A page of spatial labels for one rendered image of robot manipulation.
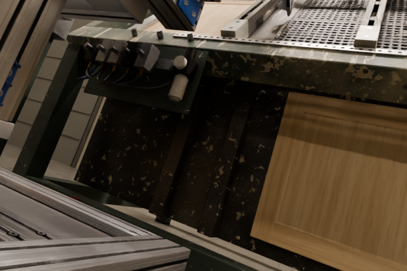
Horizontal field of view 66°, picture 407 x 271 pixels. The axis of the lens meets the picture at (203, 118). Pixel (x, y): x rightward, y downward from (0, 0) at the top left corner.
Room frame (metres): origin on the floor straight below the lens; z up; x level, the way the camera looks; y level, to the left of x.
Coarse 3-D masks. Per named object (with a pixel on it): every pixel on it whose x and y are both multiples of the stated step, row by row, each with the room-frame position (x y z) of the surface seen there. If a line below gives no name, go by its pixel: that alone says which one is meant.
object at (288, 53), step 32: (96, 32) 1.34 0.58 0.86; (128, 32) 1.28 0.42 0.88; (224, 64) 1.04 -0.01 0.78; (256, 64) 0.98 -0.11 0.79; (288, 64) 0.92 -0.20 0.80; (320, 64) 0.87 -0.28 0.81; (352, 64) 0.82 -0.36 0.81; (384, 64) 0.79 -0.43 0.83; (352, 96) 0.89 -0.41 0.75; (384, 96) 0.84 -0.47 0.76
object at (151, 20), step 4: (152, 16) 1.43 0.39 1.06; (144, 20) 1.41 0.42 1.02; (148, 20) 1.40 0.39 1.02; (152, 20) 1.39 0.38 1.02; (156, 20) 1.42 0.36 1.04; (136, 24) 1.37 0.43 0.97; (140, 24) 1.37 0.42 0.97; (144, 24) 1.36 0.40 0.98; (148, 24) 1.38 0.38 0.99; (152, 24) 1.40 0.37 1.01; (128, 28) 1.34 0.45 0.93; (140, 28) 1.34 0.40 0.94; (144, 28) 1.37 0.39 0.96
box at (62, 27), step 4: (60, 20) 1.21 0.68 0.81; (64, 20) 1.22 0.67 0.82; (72, 20) 1.25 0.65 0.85; (56, 24) 1.20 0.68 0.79; (60, 24) 1.21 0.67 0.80; (64, 24) 1.23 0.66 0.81; (68, 24) 1.24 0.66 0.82; (56, 28) 1.21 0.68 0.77; (60, 28) 1.22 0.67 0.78; (64, 28) 1.24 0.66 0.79; (68, 28) 1.25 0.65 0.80; (56, 32) 1.21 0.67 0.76; (60, 32) 1.23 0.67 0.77; (64, 32) 1.24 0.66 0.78; (68, 32) 1.26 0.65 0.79; (56, 36) 1.23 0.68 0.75; (60, 36) 1.23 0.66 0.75; (64, 36) 1.25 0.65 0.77; (60, 40) 1.27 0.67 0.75; (64, 40) 1.26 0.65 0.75
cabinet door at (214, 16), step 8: (224, 0) 1.54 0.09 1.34; (208, 8) 1.48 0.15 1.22; (216, 8) 1.46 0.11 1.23; (224, 8) 1.44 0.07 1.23; (232, 8) 1.43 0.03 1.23; (240, 8) 1.41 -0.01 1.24; (200, 16) 1.40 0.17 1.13; (208, 16) 1.39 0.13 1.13; (216, 16) 1.37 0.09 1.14; (224, 16) 1.36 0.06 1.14; (232, 16) 1.34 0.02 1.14; (160, 24) 1.39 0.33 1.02; (200, 24) 1.32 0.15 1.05; (208, 24) 1.31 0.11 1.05; (216, 24) 1.29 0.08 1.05; (224, 24) 1.28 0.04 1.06; (168, 32) 1.30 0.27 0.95; (176, 32) 1.29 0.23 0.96; (184, 32) 1.28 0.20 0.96; (192, 32) 1.26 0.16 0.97; (200, 32) 1.25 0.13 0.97; (208, 32) 1.24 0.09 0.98; (216, 32) 1.23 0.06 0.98
